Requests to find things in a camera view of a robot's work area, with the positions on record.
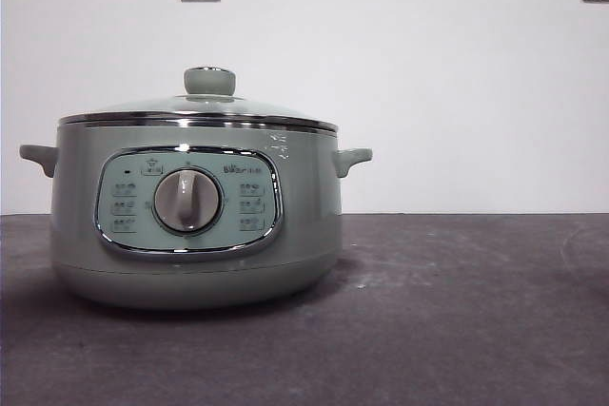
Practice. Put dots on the glass lid with green knob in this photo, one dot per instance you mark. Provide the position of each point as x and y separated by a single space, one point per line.
210 79

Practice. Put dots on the pale green electric cooking pot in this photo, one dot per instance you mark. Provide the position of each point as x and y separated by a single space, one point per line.
309 197

